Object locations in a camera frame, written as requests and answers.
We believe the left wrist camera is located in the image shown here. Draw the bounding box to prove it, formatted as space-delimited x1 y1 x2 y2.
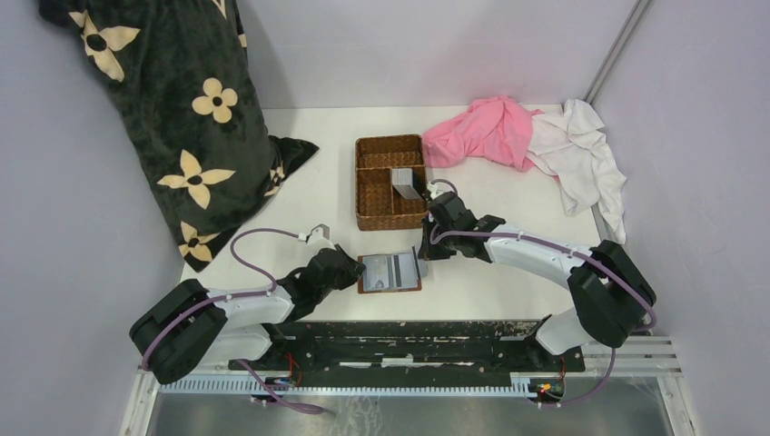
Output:
297 223 335 251

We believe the grey card stack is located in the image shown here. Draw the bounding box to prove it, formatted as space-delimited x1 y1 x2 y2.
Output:
390 167 425 200

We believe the white credit card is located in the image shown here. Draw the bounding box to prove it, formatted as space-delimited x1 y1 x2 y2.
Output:
362 255 391 292

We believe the brown leather card holder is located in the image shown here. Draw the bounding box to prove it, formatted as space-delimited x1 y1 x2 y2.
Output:
358 250 427 295

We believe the pink cloth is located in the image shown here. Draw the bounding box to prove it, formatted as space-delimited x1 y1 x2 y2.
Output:
422 95 541 172

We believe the grey cable duct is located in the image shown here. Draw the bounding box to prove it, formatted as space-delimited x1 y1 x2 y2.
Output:
158 373 540 400

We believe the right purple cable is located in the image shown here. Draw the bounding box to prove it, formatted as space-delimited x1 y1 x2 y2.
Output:
428 177 658 408

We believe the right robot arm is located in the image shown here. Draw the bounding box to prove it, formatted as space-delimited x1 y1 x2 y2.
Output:
419 192 657 371

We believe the brown woven basket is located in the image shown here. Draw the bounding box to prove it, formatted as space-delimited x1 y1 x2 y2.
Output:
355 134 427 231

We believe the purple cable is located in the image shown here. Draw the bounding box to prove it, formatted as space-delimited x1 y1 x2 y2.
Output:
428 177 658 408
140 227 331 416

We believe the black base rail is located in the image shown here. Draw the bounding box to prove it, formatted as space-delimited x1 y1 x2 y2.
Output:
250 320 586 377

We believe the white cloth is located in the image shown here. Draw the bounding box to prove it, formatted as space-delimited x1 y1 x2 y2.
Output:
527 99 627 244

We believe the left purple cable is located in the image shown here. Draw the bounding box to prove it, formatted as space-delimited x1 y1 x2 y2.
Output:
140 227 331 416

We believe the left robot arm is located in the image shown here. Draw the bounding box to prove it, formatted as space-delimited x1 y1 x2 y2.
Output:
129 245 365 384

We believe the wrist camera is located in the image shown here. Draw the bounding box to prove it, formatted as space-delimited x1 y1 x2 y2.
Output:
426 183 447 202
297 223 335 251

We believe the black floral pillow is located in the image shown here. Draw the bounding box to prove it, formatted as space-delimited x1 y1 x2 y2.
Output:
37 1 318 272

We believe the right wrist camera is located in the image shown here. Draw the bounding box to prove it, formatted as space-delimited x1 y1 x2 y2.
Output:
426 183 447 202

